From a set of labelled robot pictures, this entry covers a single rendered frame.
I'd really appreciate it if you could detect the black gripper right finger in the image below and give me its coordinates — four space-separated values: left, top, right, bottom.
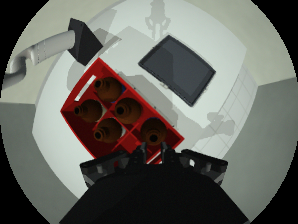
161 142 228 186

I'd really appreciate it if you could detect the red crate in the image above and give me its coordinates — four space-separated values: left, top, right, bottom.
60 57 184 164

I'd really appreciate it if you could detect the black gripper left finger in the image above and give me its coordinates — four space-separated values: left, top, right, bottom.
80 142 147 188

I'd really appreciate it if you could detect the brown glass bottle with cream label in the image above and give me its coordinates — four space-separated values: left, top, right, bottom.
74 99 107 123

